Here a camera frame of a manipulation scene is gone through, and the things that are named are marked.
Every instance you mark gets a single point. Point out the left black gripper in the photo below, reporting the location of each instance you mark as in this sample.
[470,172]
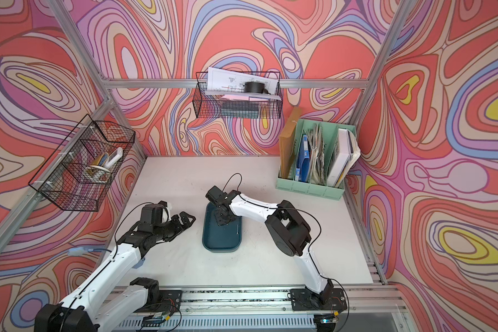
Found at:
[178,225]

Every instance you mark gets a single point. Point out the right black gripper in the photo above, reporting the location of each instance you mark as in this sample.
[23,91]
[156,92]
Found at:
[220,220]

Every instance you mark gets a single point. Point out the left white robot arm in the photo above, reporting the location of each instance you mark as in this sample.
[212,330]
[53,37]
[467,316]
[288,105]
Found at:
[85,308]

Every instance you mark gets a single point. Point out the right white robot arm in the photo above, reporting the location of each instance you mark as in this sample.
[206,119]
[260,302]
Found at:
[292,235]

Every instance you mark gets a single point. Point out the teal plastic storage tray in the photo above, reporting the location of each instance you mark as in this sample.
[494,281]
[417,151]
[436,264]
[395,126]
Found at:
[220,238]

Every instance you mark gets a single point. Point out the blue folder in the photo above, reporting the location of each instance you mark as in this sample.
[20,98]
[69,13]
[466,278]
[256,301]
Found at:
[303,160]

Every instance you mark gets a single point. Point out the tape rolls in basket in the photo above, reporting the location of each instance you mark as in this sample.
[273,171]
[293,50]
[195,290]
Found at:
[100,169]

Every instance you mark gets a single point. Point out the brown folder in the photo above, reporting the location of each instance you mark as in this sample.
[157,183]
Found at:
[286,142]

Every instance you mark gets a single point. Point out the stack of magazines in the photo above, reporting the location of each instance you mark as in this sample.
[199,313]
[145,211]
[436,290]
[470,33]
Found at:
[316,144]

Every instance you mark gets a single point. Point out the green file organizer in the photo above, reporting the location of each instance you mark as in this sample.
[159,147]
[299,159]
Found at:
[329,132]

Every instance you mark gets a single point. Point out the black tape roll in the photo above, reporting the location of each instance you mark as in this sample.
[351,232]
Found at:
[254,87]

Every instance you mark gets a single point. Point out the white paper sheets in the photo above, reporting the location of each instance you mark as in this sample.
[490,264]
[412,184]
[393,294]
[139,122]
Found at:
[229,84]

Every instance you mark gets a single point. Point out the white book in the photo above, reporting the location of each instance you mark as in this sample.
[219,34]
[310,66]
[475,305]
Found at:
[345,154]

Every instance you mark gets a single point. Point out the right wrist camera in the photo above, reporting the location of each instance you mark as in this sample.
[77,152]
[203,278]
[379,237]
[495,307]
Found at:
[216,196]

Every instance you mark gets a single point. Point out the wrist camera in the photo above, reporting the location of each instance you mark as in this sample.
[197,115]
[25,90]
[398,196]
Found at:
[153,216]
[216,196]

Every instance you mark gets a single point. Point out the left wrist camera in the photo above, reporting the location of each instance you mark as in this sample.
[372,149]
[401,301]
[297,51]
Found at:
[153,216]

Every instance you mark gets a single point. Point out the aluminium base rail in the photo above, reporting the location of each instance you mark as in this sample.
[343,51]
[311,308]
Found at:
[274,308]

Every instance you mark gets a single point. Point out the black wire basket left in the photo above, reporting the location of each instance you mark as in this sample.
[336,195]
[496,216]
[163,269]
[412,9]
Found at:
[63,181]

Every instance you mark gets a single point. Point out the black wire basket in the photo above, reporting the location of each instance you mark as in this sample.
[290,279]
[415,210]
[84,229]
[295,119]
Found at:
[210,106]
[63,181]

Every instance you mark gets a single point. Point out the black wire basket back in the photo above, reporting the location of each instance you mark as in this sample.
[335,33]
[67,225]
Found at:
[210,106]

